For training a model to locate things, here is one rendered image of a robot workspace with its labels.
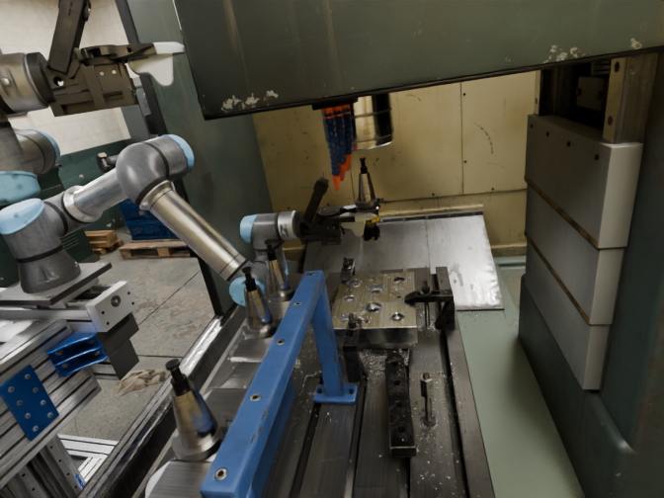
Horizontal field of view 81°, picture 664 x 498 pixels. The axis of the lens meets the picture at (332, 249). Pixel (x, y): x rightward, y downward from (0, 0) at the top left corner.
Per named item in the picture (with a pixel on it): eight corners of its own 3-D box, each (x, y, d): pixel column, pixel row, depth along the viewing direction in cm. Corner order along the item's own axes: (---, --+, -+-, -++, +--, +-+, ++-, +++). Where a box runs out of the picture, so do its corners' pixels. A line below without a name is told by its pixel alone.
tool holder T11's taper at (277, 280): (290, 293, 73) (282, 261, 71) (266, 296, 74) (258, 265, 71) (291, 282, 77) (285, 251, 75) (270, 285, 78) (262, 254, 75)
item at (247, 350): (224, 363, 60) (222, 359, 60) (237, 341, 65) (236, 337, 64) (267, 363, 58) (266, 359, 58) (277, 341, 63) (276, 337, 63)
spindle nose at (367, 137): (383, 149, 82) (377, 88, 77) (315, 154, 88) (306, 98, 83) (402, 135, 95) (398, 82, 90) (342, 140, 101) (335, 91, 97)
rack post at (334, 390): (313, 403, 91) (289, 293, 79) (317, 386, 96) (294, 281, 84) (355, 404, 89) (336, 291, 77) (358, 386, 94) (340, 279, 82)
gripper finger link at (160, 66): (198, 82, 63) (137, 91, 60) (187, 41, 60) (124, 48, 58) (199, 81, 60) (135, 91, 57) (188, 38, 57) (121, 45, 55)
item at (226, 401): (189, 421, 50) (187, 417, 50) (207, 390, 55) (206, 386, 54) (239, 423, 49) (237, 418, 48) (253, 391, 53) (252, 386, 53)
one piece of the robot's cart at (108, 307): (4, 329, 121) (-11, 304, 117) (42, 305, 132) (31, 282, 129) (107, 332, 110) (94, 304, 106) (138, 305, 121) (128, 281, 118)
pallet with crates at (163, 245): (123, 259, 463) (97, 196, 432) (164, 233, 533) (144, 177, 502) (210, 256, 430) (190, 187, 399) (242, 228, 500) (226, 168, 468)
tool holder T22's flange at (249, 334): (276, 346, 63) (272, 333, 62) (240, 347, 65) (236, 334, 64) (286, 323, 69) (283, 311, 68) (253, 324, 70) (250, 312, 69)
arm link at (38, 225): (2, 259, 108) (-23, 213, 103) (45, 239, 120) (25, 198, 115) (34, 258, 105) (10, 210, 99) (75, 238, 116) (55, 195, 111)
